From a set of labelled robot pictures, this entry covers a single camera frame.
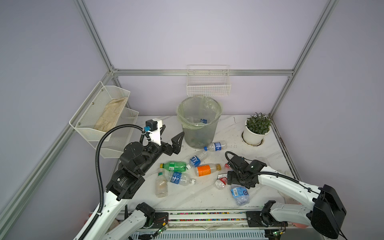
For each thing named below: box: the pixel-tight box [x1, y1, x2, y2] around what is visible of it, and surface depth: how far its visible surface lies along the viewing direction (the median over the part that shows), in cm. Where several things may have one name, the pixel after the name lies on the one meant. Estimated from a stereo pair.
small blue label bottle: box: [186, 151, 209, 170], surface depth 91 cm
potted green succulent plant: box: [242, 112, 272, 145], surface depth 96 cm
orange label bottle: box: [195, 163, 222, 177], surface depth 88 cm
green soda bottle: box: [159, 161, 187, 173], surface depth 90 cm
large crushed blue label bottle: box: [231, 187, 250, 206], surface depth 80 cm
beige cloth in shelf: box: [93, 96, 128, 133], surface depth 82 cm
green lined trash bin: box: [176, 96, 223, 149], surface depth 97 cm
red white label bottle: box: [214, 177, 228, 190], surface depth 82 cm
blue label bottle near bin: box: [203, 141, 227, 152], surface depth 100 cm
